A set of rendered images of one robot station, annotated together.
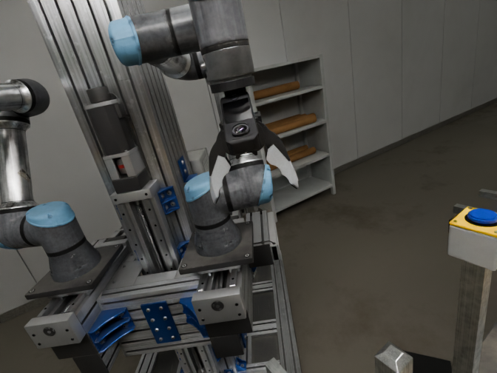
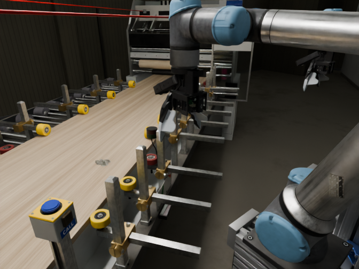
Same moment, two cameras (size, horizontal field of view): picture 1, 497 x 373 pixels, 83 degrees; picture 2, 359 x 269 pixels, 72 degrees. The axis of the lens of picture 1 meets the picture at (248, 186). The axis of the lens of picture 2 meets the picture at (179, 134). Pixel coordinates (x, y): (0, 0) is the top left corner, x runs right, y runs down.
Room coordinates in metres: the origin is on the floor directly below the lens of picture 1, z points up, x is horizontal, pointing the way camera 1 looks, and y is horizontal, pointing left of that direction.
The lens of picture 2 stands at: (0.93, -0.48, 1.62)
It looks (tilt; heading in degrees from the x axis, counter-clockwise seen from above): 25 degrees down; 135
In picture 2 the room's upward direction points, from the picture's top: straight up
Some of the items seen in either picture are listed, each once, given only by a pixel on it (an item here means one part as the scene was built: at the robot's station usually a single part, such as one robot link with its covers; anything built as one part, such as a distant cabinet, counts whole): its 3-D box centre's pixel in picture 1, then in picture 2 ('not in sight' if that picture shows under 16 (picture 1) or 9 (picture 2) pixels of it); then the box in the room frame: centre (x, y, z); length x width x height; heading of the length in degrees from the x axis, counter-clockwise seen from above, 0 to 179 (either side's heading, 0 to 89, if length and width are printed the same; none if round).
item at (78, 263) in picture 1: (71, 254); not in sight; (0.85, 0.63, 1.09); 0.15 x 0.15 x 0.10
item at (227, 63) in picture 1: (227, 66); (185, 58); (0.48, -0.01, 1.54); 0.08 x 0.08 x 0.05
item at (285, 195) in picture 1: (285, 139); not in sight; (3.06, -0.51, 0.77); 0.90 x 0.45 x 1.55; 115
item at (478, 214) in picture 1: (482, 217); (51, 207); (0.39, -0.37, 1.22); 0.04 x 0.04 x 0.02
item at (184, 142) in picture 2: not in sight; (184, 129); (-0.23, 0.73, 0.90); 0.03 x 0.03 x 0.48; 29
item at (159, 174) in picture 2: not in sight; (162, 169); (0.00, 0.31, 0.84); 0.13 x 0.06 x 0.05; 119
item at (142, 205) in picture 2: not in sight; (146, 198); (0.13, 0.09, 0.83); 0.13 x 0.06 x 0.05; 119
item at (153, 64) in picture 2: not in sight; (179, 65); (-1.61, 2.08, 1.04); 1.43 x 0.12 x 0.12; 29
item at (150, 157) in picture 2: not in sight; (151, 164); (-0.07, 0.29, 0.85); 0.08 x 0.08 x 0.11
